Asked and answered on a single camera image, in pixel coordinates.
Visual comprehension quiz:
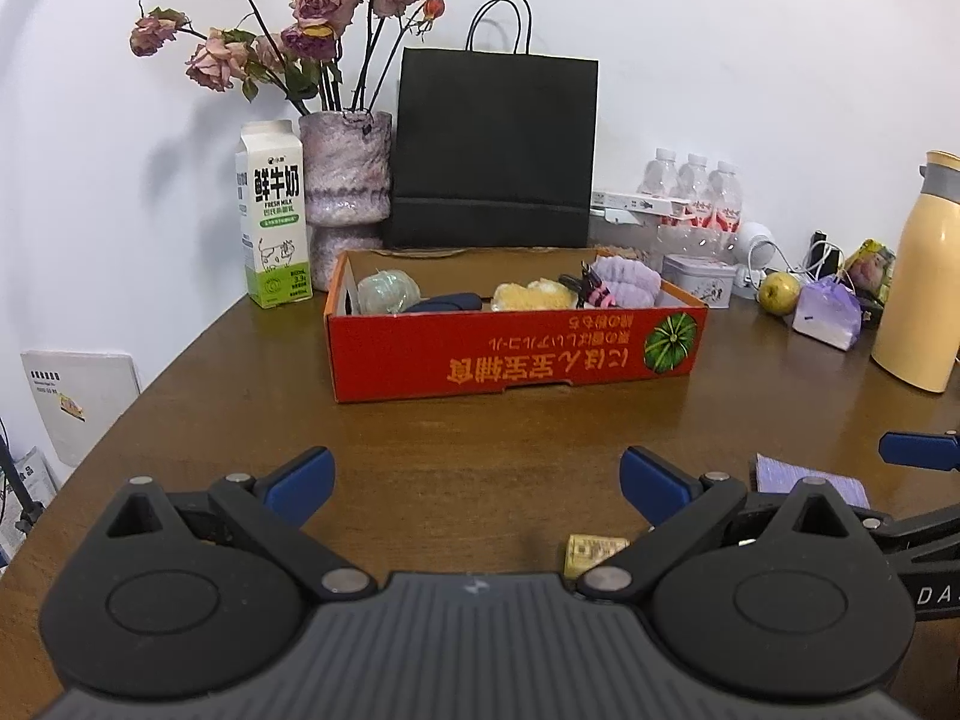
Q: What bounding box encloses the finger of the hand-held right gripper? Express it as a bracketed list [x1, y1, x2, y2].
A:
[861, 502, 960, 567]
[879, 430, 960, 475]

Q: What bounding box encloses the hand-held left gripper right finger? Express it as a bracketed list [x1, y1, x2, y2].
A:
[577, 446, 857, 605]

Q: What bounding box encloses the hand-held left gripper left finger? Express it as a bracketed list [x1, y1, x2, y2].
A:
[105, 446, 376, 605]

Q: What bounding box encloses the small yellow packet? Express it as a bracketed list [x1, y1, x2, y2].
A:
[562, 535, 631, 581]

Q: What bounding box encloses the purple cloth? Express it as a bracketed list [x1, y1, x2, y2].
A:
[754, 454, 871, 509]

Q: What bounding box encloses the black pink hair clip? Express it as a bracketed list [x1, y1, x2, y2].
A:
[559, 262, 617, 310]

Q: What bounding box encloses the red cardboard box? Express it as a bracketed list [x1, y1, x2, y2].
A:
[324, 246, 710, 404]

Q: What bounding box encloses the dark blue case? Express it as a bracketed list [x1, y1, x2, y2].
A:
[401, 291, 485, 314]

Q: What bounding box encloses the purple white paper bag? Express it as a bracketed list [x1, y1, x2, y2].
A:
[793, 274, 862, 350]

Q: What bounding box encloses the cream yellow thermos bottle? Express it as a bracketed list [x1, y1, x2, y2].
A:
[870, 151, 960, 395]

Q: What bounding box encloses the colourful snack packet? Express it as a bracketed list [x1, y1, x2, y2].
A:
[844, 238, 897, 308]

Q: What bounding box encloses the pale green wrapped ball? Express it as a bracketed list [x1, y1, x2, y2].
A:
[357, 268, 421, 316]

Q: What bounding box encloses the floral tin box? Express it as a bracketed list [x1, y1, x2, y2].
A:
[662, 253, 738, 308]

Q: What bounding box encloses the yellow green apple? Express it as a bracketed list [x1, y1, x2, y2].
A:
[757, 271, 802, 316]

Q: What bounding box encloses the yellow white plush toy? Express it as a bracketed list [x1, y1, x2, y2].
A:
[491, 279, 580, 312]

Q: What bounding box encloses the white green milk carton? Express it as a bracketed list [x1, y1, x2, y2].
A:
[234, 120, 312, 310]

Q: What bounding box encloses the small white desk fan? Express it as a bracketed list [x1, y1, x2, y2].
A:
[731, 220, 777, 293]

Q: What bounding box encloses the stack of papers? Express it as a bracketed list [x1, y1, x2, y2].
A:
[0, 446, 59, 567]

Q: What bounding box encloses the black light stand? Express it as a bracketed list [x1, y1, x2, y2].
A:
[0, 420, 44, 541]

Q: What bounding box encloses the white red flat carton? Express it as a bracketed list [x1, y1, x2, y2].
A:
[590, 189, 695, 226]

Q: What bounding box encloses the clear water bottle red label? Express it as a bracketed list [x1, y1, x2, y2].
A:
[709, 160, 743, 233]
[637, 148, 680, 196]
[677, 154, 712, 230]

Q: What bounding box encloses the black paper bag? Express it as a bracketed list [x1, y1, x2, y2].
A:
[385, 0, 599, 250]

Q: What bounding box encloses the dried rose bouquet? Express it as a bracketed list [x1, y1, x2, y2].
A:
[130, 0, 447, 115]

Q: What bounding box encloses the white cable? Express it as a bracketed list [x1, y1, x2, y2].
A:
[769, 240, 847, 278]

